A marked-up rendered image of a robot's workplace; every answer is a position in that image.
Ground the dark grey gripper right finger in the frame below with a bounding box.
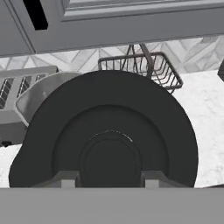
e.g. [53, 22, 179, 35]
[141, 170, 187, 189]

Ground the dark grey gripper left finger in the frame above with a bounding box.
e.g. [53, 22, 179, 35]
[34, 170, 81, 189]

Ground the clear blender jar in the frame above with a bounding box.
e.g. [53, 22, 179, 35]
[15, 72, 83, 128]

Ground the grey toaster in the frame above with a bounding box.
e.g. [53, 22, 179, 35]
[0, 65, 60, 148]

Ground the grey plain cupboard door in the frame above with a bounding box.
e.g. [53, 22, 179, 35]
[0, 0, 35, 59]

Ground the dark wire basket stand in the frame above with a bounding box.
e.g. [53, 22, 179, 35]
[97, 43, 184, 95]

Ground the grey wall cupboard door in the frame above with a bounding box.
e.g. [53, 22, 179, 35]
[8, 0, 224, 54]

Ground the black cupboard door handle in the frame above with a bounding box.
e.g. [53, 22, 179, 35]
[22, 0, 49, 32]

